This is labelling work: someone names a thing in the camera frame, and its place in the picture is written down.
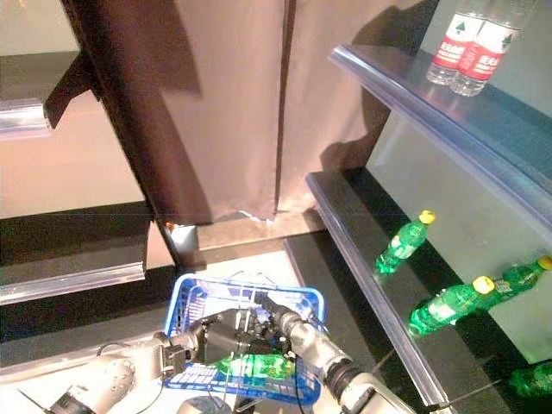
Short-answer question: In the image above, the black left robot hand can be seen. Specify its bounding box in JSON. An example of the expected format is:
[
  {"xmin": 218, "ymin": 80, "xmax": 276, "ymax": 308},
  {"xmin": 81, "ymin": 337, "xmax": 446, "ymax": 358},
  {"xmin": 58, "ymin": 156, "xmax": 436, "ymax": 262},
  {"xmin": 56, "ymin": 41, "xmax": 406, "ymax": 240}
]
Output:
[{"xmin": 188, "ymin": 308, "xmax": 286, "ymax": 364}]

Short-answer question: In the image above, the dark brown shelf end panel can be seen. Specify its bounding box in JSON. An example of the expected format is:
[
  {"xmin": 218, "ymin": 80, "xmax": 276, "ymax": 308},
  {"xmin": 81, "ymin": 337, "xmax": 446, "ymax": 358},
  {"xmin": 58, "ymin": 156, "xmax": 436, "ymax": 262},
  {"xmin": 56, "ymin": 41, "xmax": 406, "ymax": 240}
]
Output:
[{"xmin": 60, "ymin": 0, "xmax": 213, "ymax": 226}]

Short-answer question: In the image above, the brown fabric curtain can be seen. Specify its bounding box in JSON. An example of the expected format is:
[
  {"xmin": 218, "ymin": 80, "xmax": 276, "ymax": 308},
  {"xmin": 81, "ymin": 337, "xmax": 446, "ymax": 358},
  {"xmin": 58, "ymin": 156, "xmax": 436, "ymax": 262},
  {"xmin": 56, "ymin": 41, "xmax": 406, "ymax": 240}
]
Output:
[{"xmin": 107, "ymin": 0, "xmax": 436, "ymax": 225}]

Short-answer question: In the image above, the black shelf board clear strip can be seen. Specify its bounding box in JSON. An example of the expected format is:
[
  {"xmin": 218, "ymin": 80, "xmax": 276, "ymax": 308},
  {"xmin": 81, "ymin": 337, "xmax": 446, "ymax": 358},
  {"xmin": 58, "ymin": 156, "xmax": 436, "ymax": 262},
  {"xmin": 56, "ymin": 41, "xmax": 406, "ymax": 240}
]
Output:
[
  {"xmin": 304, "ymin": 168, "xmax": 552, "ymax": 410},
  {"xmin": 328, "ymin": 42, "xmax": 552, "ymax": 236}
]

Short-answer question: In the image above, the black shelf base plinth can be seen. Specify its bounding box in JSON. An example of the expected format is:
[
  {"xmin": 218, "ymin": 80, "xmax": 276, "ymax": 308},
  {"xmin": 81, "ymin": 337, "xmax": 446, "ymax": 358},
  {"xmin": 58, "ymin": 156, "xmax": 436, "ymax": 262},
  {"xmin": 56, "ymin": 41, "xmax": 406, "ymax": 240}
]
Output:
[{"xmin": 282, "ymin": 231, "xmax": 432, "ymax": 414}]

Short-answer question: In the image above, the dark side shelf board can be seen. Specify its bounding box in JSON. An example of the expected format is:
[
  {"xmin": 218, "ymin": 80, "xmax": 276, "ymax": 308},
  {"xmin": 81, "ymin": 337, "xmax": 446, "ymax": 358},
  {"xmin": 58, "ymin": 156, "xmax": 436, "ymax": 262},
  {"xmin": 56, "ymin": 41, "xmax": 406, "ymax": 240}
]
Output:
[{"xmin": 0, "ymin": 202, "xmax": 153, "ymax": 306}]

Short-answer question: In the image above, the blue plastic shopping basket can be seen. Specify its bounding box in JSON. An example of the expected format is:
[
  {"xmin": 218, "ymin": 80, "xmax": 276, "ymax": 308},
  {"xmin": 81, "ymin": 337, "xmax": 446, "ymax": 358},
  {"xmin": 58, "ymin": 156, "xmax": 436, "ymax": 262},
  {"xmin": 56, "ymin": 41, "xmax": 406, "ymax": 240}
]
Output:
[{"xmin": 162, "ymin": 273, "xmax": 325, "ymax": 407}]

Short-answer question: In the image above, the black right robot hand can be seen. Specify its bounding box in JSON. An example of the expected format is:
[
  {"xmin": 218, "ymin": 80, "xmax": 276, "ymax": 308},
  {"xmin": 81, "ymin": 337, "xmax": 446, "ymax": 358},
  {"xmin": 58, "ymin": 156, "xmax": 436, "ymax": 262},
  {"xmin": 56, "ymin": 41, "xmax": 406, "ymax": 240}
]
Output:
[{"xmin": 254, "ymin": 292, "xmax": 304, "ymax": 340}]

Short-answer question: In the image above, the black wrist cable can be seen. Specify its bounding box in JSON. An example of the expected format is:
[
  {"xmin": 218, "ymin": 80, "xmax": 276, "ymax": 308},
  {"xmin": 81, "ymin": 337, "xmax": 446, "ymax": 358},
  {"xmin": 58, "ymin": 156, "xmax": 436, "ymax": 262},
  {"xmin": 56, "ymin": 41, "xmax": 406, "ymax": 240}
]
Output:
[{"xmin": 292, "ymin": 373, "xmax": 308, "ymax": 414}]

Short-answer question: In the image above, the water bottle red label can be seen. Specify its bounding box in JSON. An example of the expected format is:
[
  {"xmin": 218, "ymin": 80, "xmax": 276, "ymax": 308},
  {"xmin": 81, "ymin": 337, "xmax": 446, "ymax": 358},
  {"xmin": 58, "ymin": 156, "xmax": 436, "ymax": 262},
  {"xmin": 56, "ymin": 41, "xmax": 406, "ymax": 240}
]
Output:
[
  {"xmin": 425, "ymin": 0, "xmax": 488, "ymax": 86},
  {"xmin": 448, "ymin": 0, "xmax": 524, "ymax": 97}
]

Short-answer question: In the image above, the dark side shelf base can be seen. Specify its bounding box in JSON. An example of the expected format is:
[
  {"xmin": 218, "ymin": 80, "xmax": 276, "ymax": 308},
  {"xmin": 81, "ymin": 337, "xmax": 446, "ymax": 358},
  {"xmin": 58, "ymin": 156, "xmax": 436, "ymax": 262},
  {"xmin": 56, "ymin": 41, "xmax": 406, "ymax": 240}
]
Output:
[{"xmin": 0, "ymin": 265, "xmax": 179, "ymax": 383}]

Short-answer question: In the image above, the green Sprite bottle yellow cap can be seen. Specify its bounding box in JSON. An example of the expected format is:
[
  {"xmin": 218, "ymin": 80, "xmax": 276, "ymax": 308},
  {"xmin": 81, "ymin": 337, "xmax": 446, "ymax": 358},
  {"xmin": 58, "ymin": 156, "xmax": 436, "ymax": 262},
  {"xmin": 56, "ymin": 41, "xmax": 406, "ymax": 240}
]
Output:
[
  {"xmin": 373, "ymin": 210, "xmax": 436, "ymax": 275},
  {"xmin": 508, "ymin": 361, "xmax": 552, "ymax": 398},
  {"xmin": 407, "ymin": 275, "xmax": 496, "ymax": 336},
  {"xmin": 215, "ymin": 352, "xmax": 298, "ymax": 380}
]

